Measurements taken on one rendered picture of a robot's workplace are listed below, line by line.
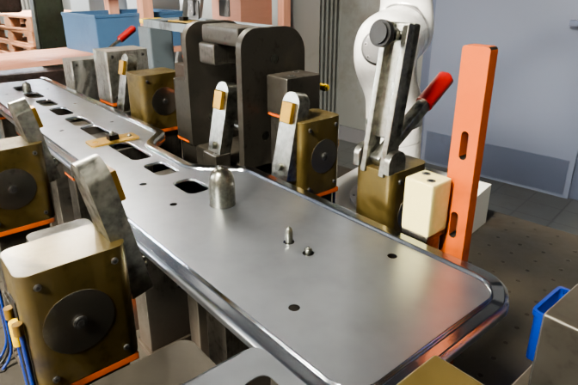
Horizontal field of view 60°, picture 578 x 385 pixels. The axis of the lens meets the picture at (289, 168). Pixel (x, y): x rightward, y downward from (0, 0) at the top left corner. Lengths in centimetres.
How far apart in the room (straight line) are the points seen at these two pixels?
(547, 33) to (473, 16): 46
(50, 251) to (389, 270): 30
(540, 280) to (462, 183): 61
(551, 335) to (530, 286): 77
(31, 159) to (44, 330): 36
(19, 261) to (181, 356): 15
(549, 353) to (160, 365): 27
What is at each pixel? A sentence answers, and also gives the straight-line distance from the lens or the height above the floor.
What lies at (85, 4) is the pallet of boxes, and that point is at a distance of 512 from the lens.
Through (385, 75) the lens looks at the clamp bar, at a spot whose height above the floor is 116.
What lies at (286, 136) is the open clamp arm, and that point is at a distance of 72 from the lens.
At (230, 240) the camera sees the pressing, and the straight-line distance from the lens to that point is 54.
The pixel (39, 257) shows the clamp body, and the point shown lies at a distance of 47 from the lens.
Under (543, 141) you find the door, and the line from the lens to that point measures 346.
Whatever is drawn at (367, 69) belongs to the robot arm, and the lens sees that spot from 97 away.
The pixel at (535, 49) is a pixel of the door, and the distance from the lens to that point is 339.
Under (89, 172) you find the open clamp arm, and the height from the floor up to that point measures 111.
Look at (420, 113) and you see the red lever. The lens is 63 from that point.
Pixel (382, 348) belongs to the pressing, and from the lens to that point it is 40.
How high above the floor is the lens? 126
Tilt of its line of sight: 21 degrees down
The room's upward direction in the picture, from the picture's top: straight up
